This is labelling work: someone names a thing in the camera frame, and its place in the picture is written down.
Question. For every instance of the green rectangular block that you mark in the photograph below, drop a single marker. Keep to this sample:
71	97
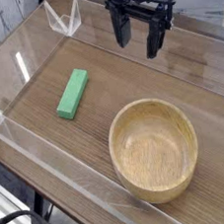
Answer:
71	96

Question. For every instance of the black table leg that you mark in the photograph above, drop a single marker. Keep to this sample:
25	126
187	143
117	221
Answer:
38	204

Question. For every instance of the clear acrylic tray walls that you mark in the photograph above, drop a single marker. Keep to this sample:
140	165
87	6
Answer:
68	160

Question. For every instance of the brown wooden bowl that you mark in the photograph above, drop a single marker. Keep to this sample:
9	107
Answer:
153	149

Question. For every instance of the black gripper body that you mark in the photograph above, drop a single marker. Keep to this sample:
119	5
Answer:
142	9

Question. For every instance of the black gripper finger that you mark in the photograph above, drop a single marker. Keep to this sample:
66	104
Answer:
121	25
155	37

